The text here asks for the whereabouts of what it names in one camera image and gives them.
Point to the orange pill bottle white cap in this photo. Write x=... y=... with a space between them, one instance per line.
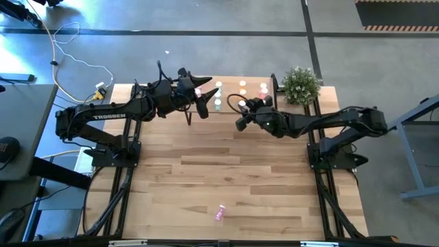
x=242 y=83
x=242 y=103
x=242 y=91

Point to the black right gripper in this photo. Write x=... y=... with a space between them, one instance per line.
x=269 y=120

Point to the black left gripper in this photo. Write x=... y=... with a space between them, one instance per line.
x=185 y=96

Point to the black stand foot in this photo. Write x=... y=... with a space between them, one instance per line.
x=20 y=12

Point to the blue-grey metal desk frame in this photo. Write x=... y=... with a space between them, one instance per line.
x=409 y=147

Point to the grey office desk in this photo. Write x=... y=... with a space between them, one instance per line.
x=24 y=113

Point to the black aluminium rig frame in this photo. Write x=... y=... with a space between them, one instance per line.
x=319 y=176
x=127 y=173

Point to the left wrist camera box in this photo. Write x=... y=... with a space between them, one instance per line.
x=163 y=94

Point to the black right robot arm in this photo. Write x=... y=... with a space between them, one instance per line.
x=326 y=120

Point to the black cap with logo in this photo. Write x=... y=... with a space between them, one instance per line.
x=8 y=149

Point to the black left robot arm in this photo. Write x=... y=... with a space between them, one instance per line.
x=109 y=116

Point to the blue pill bottle white cap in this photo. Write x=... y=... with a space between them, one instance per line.
x=217 y=102
x=218 y=84
x=217 y=93

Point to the pink pill bottle white cap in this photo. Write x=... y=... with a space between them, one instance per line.
x=264 y=92
x=263 y=85

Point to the wooden shelf black metal legs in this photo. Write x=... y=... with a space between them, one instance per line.
x=230 y=111

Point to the yellow white power plug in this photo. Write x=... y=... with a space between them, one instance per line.
x=99 y=92

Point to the purple pill bottle white cap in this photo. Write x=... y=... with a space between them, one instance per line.
x=198 y=92
x=219 y=213

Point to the black hazard-striped floor mat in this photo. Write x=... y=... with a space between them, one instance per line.
x=394 y=13

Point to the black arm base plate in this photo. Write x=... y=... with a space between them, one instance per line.
x=339 y=163
x=109 y=159

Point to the green potted plant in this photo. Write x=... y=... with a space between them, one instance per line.
x=302 y=85

